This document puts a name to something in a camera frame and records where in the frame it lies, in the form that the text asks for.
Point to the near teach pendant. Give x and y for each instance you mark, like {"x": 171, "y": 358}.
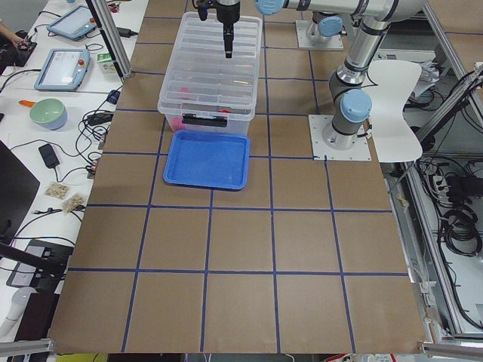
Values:
{"x": 64, "y": 70}

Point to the far teach pendant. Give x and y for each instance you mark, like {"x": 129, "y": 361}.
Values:
{"x": 74, "y": 24}

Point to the clear plastic box lid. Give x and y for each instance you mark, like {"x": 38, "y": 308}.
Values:
{"x": 198, "y": 62}

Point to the aluminium frame post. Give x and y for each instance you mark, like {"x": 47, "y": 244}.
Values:
{"x": 105, "y": 23}

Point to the green bowl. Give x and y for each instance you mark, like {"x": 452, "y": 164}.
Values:
{"x": 49, "y": 113}

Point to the white chair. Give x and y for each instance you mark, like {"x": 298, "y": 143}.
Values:
{"x": 389, "y": 85}

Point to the snack bag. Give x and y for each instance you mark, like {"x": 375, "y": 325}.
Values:
{"x": 73, "y": 202}
{"x": 57, "y": 190}

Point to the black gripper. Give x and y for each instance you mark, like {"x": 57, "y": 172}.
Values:
{"x": 226, "y": 15}

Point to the black power adapter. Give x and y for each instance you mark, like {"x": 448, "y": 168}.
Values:
{"x": 49, "y": 156}

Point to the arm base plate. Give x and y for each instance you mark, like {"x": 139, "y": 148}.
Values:
{"x": 333, "y": 44}
{"x": 329, "y": 145}

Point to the green white carton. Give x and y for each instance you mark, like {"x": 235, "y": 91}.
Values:
{"x": 105, "y": 63}

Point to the clear plastic storage box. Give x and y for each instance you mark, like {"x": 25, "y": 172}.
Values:
{"x": 238, "y": 120}

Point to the blue plastic tray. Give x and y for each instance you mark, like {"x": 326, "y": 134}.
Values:
{"x": 213, "y": 160}

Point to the teach pendant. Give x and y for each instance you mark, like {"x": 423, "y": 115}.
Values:
{"x": 74, "y": 24}
{"x": 64, "y": 70}

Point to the orange object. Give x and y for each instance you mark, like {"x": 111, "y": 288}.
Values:
{"x": 27, "y": 103}

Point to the black box latch handle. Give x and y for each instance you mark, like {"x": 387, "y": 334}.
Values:
{"x": 217, "y": 121}

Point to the black monitor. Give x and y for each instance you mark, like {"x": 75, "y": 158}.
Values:
{"x": 18, "y": 191}

